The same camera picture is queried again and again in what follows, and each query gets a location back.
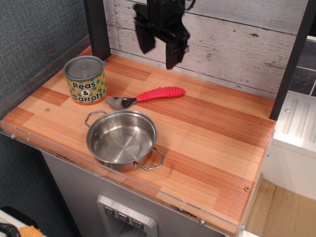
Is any grey toy fridge cabinet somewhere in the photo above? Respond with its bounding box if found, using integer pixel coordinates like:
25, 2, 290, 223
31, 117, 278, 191
43, 153, 222, 237

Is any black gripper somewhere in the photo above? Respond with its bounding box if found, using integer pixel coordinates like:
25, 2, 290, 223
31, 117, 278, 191
133, 0, 191, 70

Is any left dark post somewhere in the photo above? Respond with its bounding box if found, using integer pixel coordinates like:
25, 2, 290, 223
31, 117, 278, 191
83, 0, 111, 60

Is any right dark post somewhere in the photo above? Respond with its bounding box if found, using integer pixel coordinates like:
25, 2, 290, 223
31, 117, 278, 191
269, 0, 316, 121

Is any dark post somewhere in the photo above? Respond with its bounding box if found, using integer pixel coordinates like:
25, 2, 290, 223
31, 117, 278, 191
269, 0, 316, 121
83, 0, 111, 60

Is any stainless steel pot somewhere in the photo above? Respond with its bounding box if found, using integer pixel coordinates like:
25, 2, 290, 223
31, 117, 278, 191
84, 110, 165, 172

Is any orange and black object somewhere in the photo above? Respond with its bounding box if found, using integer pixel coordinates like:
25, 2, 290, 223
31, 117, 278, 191
0, 223, 44, 237

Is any peas and carrots can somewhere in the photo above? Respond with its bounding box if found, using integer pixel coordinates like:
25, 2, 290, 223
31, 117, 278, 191
63, 55, 108, 105

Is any silver water dispenser panel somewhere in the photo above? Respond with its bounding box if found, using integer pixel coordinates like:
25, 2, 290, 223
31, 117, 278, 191
97, 195, 158, 237

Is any white toy sink unit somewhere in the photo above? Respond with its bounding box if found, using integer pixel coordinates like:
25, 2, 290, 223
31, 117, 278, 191
260, 36, 316, 201

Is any red handled metal spoon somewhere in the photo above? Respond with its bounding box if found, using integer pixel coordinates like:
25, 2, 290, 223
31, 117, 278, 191
106, 86, 185, 110

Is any clear acrylic edge guard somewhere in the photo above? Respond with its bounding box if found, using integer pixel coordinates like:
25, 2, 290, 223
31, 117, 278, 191
1, 117, 275, 237

